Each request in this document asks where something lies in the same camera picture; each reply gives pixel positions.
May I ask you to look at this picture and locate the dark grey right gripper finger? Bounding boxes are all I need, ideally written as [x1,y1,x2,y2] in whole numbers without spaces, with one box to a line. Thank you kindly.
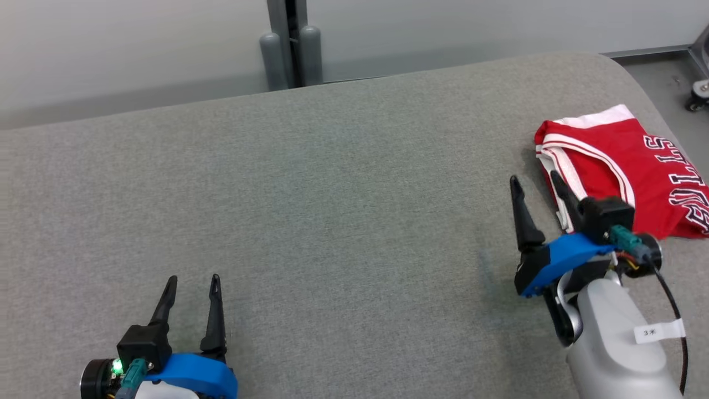
[510,175,547,254]
[550,170,586,234]

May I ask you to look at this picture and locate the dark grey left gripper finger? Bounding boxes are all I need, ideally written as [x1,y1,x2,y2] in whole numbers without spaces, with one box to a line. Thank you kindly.
[147,275,179,329]
[200,273,228,356]

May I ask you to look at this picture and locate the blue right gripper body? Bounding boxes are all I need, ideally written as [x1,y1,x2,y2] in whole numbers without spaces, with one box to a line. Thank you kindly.
[514,232,616,299]

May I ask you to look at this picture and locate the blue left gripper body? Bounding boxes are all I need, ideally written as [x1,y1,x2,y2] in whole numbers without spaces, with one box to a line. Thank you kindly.
[144,352,239,399]

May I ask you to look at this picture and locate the red shorts with white panel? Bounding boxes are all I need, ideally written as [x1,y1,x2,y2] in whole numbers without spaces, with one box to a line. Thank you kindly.
[534,116,709,240]

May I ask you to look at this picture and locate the metal stand leg with caster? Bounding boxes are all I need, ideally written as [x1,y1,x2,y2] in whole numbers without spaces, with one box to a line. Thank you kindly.
[685,39,709,112]

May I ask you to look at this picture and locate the grey cylinder bumper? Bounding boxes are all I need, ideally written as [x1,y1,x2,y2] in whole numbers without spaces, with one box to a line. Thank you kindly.
[299,25,323,86]
[259,32,289,92]

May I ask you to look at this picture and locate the right black cable teal connector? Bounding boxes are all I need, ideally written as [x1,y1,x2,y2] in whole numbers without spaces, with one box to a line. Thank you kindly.
[608,224,689,395]

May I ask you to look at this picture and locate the black cable teal connector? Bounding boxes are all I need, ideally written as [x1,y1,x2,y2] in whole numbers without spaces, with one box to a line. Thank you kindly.
[115,358,148,399]
[608,224,689,395]

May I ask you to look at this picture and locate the left black cable teal connector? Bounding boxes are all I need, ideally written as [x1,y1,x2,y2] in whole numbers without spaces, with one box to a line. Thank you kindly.
[115,358,148,399]

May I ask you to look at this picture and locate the grey metal frame post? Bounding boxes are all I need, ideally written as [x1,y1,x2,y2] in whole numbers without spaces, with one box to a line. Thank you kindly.
[267,0,309,89]

